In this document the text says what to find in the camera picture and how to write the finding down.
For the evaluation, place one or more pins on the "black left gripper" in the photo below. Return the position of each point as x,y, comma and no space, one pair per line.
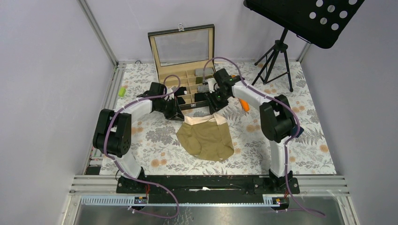
175,113

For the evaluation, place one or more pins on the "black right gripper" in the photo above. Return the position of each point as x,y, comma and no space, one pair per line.
214,106

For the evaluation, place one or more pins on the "olive khaki underwear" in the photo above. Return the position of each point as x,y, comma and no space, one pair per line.
207,138

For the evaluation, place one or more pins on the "black underwear white trim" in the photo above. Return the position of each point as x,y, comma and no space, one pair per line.
181,91

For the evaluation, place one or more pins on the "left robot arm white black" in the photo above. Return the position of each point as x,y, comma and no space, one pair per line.
113,130

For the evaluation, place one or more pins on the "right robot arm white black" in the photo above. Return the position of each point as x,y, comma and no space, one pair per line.
277,120

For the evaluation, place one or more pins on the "striped rolled underwear in box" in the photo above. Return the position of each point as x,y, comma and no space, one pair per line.
203,88

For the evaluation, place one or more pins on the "grey rolled underwear in box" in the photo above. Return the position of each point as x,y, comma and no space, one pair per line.
200,72

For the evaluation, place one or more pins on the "navy blue underwear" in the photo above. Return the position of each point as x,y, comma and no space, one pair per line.
296,131

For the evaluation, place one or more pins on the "wooden organizer box glass lid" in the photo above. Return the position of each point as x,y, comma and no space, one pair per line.
178,52

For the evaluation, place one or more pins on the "green block at left edge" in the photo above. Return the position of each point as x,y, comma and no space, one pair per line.
122,92

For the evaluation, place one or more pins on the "black music stand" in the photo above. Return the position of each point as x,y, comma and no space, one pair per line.
318,22

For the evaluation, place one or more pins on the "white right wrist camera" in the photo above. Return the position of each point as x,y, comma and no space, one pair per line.
212,84

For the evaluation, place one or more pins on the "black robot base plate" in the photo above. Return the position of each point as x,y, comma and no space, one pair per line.
195,189

